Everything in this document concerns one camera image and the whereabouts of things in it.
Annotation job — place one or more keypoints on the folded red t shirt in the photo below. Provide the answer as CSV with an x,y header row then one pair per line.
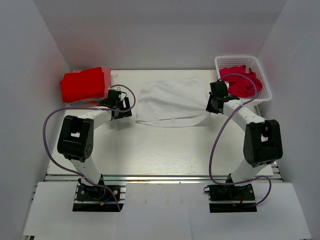
x,y
70,90

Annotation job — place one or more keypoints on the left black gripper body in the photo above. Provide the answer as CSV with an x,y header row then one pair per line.
x,y
120,105

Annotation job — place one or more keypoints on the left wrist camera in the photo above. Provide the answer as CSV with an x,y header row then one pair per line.
x,y
117,88

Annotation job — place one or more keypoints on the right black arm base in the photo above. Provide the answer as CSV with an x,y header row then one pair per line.
x,y
230,192

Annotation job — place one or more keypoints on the white t shirt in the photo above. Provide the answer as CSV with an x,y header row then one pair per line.
x,y
172,103

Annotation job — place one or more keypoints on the white plastic basket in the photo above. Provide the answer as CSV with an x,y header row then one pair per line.
x,y
250,62

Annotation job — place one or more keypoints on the crumpled magenta t shirt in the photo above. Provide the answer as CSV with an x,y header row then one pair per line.
x,y
242,82

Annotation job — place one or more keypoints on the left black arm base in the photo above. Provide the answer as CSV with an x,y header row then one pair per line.
x,y
88,193

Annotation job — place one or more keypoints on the folded blue t shirt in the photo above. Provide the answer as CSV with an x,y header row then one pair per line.
x,y
86,102

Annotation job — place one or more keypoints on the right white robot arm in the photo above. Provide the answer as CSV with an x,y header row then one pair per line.
x,y
262,138

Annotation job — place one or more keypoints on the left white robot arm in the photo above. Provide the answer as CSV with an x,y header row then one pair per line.
x,y
76,139

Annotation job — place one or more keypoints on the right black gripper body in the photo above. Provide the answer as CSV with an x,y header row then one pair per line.
x,y
218,111

